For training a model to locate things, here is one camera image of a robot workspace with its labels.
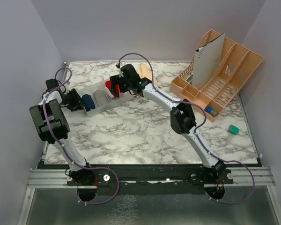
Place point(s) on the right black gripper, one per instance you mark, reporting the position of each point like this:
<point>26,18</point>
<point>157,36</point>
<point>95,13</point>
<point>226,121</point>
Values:
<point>117,79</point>

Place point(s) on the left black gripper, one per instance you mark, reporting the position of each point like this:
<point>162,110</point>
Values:
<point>77,102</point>

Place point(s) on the beige underwear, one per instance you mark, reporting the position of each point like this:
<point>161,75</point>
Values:
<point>144,71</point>

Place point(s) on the red boxer underwear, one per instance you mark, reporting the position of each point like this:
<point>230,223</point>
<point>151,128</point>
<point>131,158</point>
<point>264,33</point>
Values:
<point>112,90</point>

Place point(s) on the clear plastic storage box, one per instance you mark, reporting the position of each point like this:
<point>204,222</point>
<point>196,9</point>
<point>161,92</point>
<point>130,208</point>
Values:
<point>113,102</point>

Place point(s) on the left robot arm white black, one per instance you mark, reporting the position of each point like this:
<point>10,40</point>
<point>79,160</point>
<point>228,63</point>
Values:
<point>52,127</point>

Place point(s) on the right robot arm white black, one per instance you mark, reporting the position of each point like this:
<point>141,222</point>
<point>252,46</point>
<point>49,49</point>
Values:
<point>182,118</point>

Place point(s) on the navy rolled underwear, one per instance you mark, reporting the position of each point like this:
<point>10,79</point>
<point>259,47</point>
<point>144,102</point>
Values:
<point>89,103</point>

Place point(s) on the grey rolled underwear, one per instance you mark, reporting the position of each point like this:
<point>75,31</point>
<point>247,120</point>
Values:
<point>100,98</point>

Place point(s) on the white folder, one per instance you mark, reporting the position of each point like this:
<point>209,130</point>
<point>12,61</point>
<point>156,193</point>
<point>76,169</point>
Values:
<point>207,59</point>

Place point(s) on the blue capped small bottle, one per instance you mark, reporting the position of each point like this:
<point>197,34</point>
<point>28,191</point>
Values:
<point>211,111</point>

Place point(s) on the peach desk organizer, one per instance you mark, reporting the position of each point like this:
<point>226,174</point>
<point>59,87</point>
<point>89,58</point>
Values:
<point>236,66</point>

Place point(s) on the green grey eraser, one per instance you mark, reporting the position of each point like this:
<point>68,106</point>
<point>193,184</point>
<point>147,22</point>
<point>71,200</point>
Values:
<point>233,129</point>

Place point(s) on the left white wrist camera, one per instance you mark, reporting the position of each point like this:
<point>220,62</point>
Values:
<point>66,88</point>

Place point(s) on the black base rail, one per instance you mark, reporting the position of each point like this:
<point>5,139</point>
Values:
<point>135,180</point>

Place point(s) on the aluminium frame rail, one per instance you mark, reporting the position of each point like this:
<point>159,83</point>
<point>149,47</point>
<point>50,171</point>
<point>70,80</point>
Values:
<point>138,133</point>

